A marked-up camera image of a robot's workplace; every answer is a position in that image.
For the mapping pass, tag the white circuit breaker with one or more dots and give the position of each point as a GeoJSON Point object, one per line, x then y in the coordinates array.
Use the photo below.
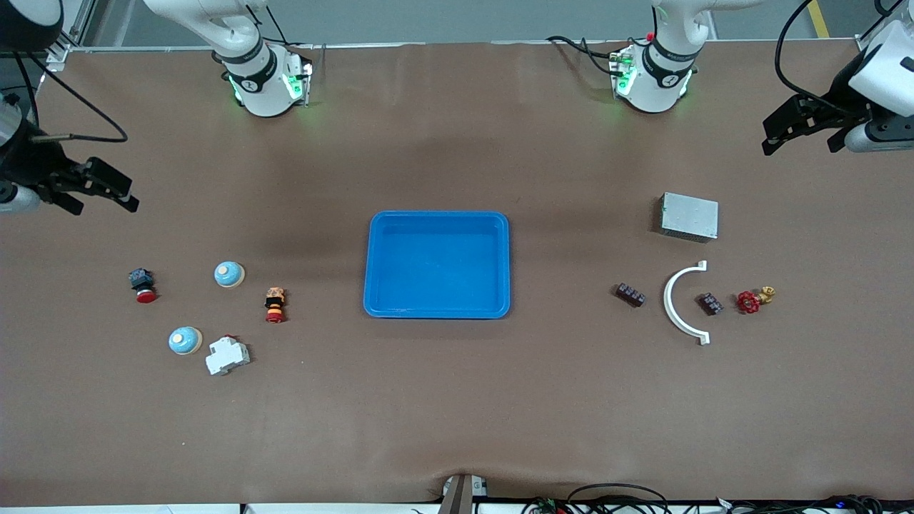
{"type": "Point", "coordinates": [227, 355]}

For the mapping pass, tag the dark brown capacitor block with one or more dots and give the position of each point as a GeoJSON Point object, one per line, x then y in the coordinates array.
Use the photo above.
{"type": "Point", "coordinates": [710, 303]}
{"type": "Point", "coordinates": [630, 294]}

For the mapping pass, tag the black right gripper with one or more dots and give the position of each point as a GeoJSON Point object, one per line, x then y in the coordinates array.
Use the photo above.
{"type": "Point", "coordinates": [28, 165]}

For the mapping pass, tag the blue dome call bell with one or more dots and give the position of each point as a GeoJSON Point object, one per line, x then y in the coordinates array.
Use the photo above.
{"type": "Point", "coordinates": [229, 274]}
{"type": "Point", "coordinates": [185, 340]}

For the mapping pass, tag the metal table edge bracket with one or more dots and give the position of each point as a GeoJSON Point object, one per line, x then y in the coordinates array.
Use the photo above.
{"type": "Point", "coordinates": [460, 496]}

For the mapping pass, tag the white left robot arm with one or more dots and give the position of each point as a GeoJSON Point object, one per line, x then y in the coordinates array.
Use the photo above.
{"type": "Point", "coordinates": [657, 78]}

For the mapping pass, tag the white curved plastic bracket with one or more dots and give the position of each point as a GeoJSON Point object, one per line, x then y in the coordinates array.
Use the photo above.
{"type": "Point", "coordinates": [667, 300]}

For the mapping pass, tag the red handwheel brass valve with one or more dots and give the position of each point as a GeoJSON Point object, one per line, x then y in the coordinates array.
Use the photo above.
{"type": "Point", "coordinates": [747, 303]}

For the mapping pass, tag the grey metal box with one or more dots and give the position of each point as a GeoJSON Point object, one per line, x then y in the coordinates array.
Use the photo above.
{"type": "Point", "coordinates": [689, 218]}

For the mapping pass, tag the red pushbutton dark body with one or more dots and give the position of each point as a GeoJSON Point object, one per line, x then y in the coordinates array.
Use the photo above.
{"type": "Point", "coordinates": [143, 282]}

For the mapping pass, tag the blue plastic tray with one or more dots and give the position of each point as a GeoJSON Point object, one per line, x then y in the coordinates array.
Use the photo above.
{"type": "Point", "coordinates": [439, 268]}

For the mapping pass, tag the red yellow emergency stop button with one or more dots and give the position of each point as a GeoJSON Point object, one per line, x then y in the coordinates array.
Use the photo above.
{"type": "Point", "coordinates": [275, 300]}

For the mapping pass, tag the aluminium frame profile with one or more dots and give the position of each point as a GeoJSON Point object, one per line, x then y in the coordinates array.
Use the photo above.
{"type": "Point", "coordinates": [867, 44]}
{"type": "Point", "coordinates": [78, 18]}

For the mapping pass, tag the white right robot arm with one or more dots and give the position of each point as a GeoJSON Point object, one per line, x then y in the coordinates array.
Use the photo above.
{"type": "Point", "coordinates": [264, 78]}

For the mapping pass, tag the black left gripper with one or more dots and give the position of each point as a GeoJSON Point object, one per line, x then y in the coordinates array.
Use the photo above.
{"type": "Point", "coordinates": [837, 95]}

